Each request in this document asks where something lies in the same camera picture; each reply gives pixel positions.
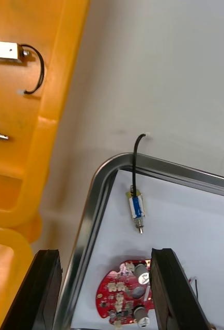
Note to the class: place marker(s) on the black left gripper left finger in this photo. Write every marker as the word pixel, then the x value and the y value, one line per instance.
pixel 37 296

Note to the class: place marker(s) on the steel tray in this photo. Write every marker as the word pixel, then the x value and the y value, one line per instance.
pixel 95 206

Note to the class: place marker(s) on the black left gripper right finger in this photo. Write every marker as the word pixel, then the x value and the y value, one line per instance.
pixel 174 296

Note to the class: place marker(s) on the blue label solenoid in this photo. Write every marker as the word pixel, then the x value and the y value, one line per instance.
pixel 136 206

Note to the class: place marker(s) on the round red circuit board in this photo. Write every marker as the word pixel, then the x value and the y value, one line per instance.
pixel 117 291

